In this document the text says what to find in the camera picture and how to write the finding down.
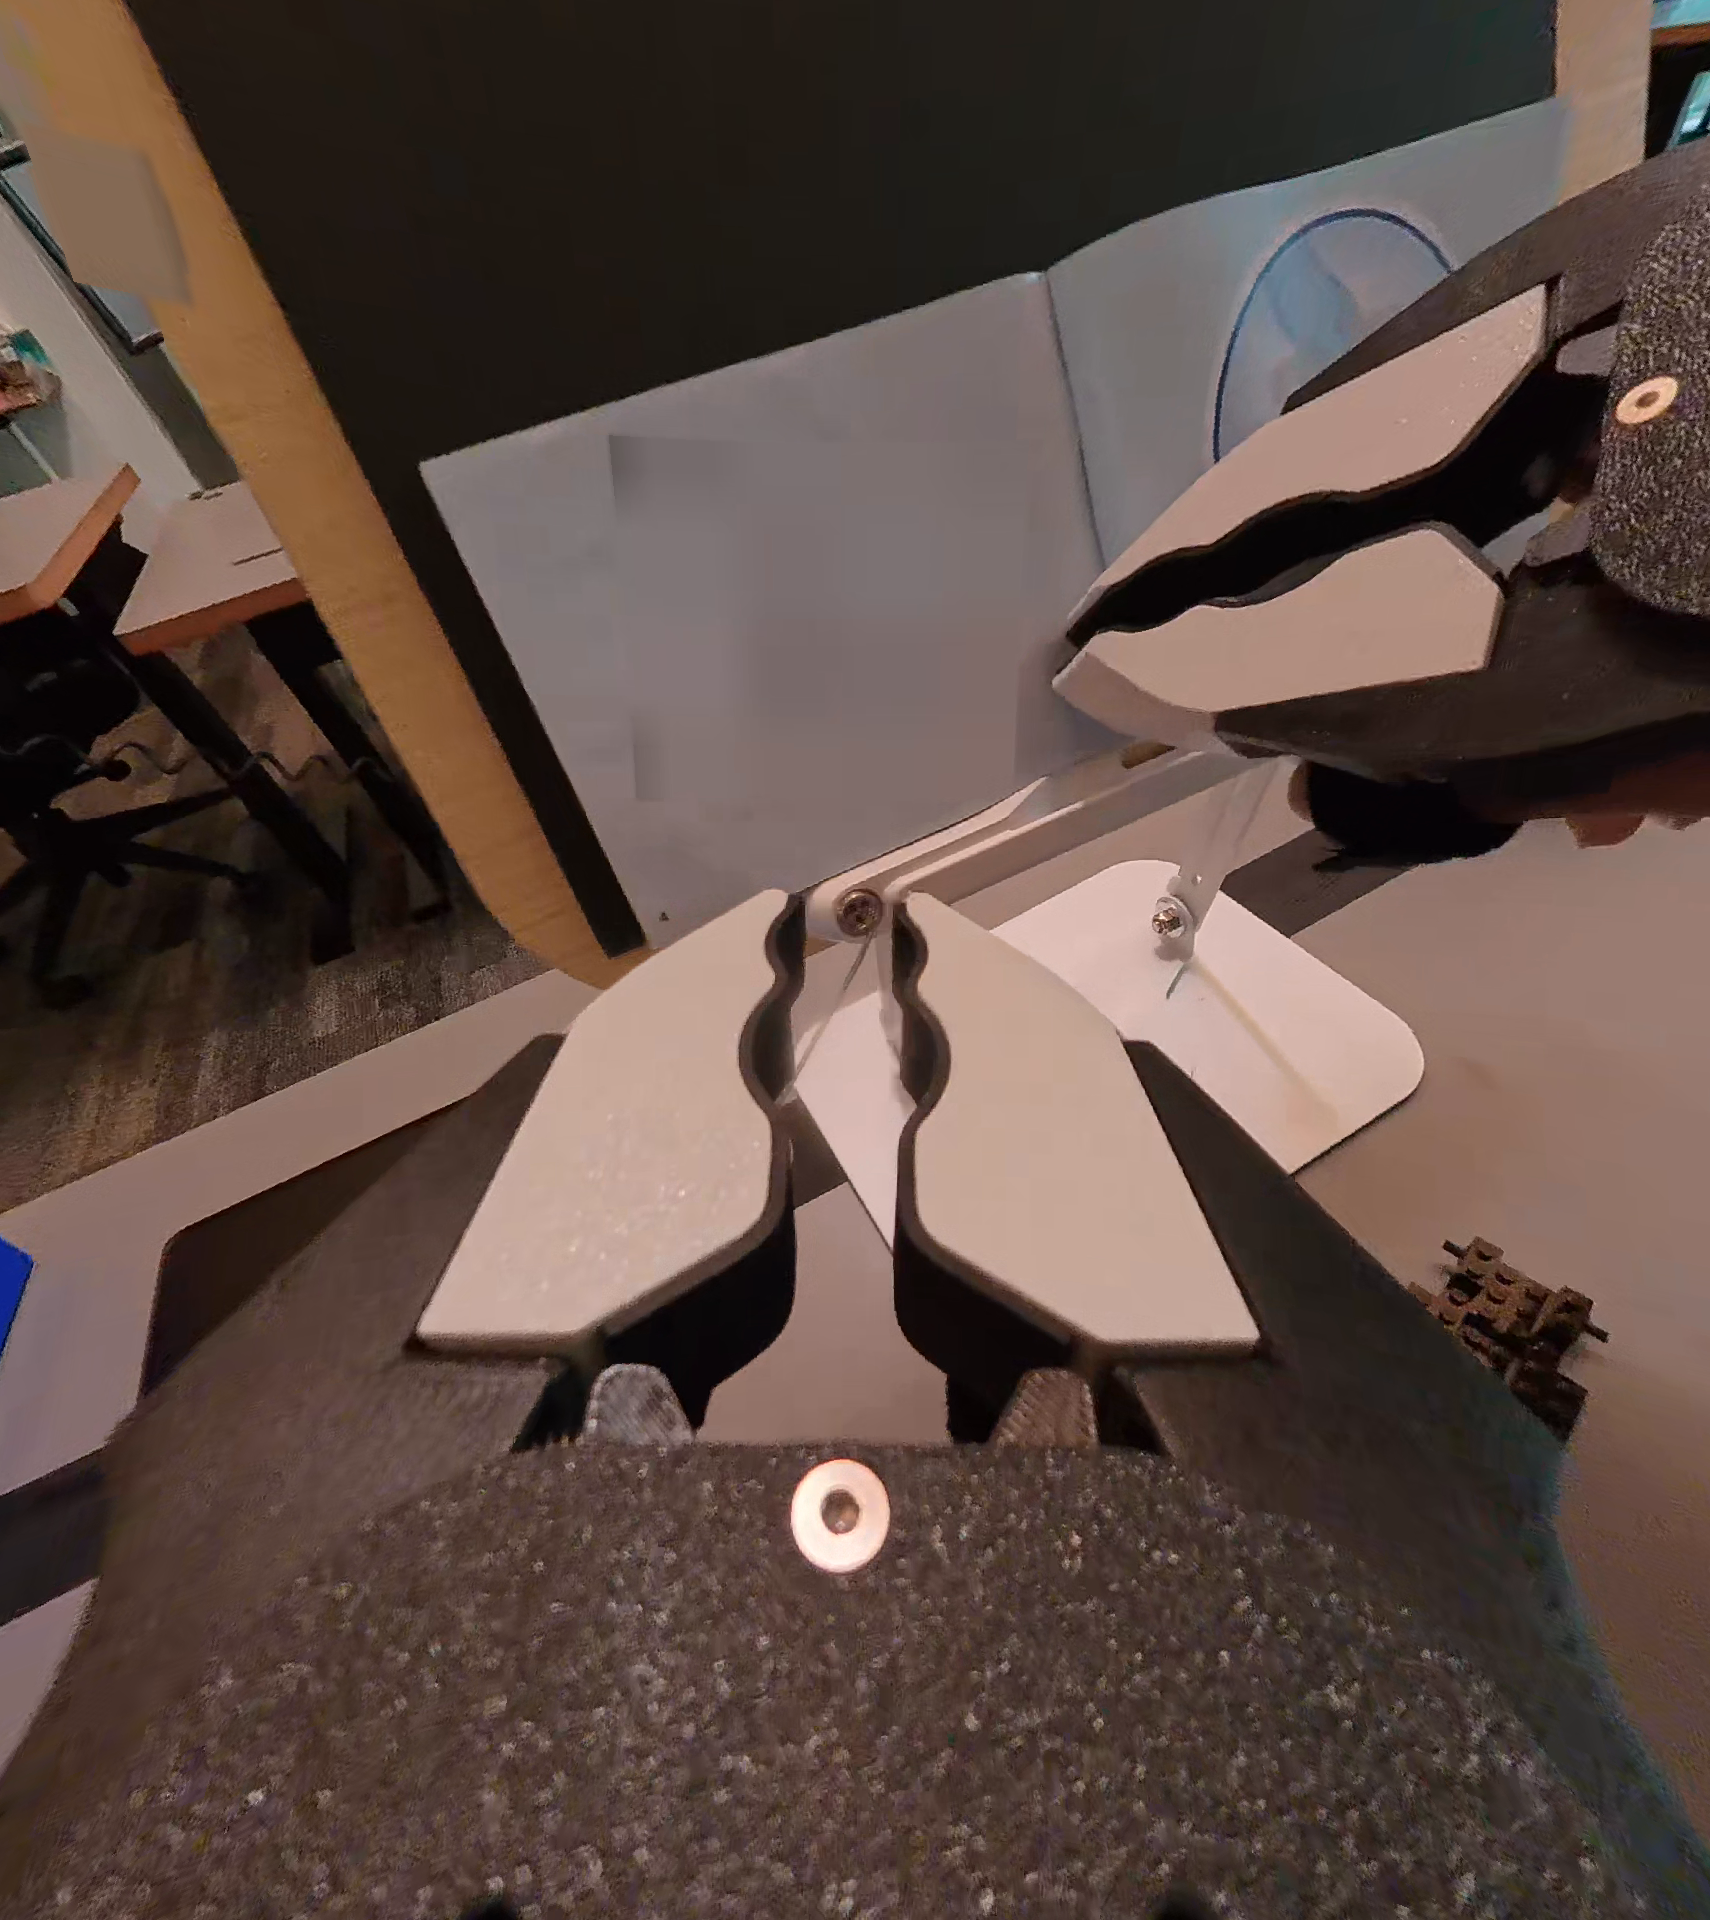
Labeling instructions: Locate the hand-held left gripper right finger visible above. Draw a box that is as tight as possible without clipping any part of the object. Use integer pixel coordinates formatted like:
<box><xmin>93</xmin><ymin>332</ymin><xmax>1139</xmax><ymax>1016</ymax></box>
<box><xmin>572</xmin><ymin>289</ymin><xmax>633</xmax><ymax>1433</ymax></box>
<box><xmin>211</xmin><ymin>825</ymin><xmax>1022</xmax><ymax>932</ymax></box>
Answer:
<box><xmin>893</xmin><ymin>892</ymin><xmax>1267</xmax><ymax>1367</ymax></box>

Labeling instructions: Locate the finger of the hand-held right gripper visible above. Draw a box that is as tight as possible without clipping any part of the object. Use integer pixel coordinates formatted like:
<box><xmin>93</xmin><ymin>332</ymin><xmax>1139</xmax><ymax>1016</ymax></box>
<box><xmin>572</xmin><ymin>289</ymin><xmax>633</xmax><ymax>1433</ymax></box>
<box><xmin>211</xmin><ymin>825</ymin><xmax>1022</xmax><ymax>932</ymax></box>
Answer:
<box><xmin>1067</xmin><ymin>286</ymin><xmax>1562</xmax><ymax>648</ymax></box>
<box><xmin>1051</xmin><ymin>526</ymin><xmax>1518</xmax><ymax>746</ymax></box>

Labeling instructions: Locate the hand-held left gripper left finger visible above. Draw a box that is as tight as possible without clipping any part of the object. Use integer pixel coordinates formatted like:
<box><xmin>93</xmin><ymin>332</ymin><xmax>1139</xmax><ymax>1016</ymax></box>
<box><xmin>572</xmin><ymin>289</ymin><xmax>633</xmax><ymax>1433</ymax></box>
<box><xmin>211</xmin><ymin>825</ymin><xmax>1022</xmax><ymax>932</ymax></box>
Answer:
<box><xmin>414</xmin><ymin>887</ymin><xmax>805</xmax><ymax>1358</ymax></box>

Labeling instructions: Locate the white wire screen stand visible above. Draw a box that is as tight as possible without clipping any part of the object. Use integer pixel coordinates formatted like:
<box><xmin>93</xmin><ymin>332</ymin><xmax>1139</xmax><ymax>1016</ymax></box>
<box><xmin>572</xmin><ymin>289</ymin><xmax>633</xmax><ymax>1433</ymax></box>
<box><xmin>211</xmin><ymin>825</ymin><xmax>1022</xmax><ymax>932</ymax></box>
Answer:
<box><xmin>790</xmin><ymin>736</ymin><xmax>1428</xmax><ymax>1248</ymax></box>

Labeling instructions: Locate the lego instruction booklet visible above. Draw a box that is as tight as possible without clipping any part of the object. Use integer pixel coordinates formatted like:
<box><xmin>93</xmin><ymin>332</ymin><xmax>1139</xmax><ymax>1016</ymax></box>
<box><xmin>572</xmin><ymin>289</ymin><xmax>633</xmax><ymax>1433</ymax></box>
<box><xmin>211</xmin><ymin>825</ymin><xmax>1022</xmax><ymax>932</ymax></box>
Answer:
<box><xmin>420</xmin><ymin>105</ymin><xmax>1579</xmax><ymax>937</ymax></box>

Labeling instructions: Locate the black lego chassis piece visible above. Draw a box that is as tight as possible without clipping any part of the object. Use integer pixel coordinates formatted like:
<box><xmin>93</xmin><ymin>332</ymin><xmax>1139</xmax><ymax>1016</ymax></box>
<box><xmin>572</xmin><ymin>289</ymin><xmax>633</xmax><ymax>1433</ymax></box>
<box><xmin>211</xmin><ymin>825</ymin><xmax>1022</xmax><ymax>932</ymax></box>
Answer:
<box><xmin>1410</xmin><ymin>1236</ymin><xmax>1609</xmax><ymax>1418</ymax></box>

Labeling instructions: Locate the person's right hand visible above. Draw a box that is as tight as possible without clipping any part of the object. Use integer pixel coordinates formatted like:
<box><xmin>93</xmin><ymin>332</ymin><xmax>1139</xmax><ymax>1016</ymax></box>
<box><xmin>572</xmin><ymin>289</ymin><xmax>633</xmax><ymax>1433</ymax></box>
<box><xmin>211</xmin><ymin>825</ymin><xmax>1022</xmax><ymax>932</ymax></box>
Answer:
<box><xmin>1546</xmin><ymin>756</ymin><xmax>1710</xmax><ymax>854</ymax></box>

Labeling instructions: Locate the black office chair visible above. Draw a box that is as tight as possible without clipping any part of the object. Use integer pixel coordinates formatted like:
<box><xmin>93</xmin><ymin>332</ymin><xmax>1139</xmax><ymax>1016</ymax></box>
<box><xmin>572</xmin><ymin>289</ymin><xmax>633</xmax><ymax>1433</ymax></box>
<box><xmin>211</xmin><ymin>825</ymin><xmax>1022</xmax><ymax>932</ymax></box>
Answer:
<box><xmin>0</xmin><ymin>645</ymin><xmax>272</xmax><ymax>1007</ymax></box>

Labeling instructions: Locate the wooden desk black frame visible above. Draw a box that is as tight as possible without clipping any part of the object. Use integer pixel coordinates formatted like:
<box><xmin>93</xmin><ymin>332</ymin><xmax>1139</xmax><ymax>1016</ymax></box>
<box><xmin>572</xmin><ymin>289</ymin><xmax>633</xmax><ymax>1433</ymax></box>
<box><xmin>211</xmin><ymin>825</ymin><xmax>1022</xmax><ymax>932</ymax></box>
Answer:
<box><xmin>112</xmin><ymin>479</ymin><xmax>469</xmax><ymax>968</ymax></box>
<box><xmin>0</xmin><ymin>466</ymin><xmax>144</xmax><ymax>668</ymax></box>

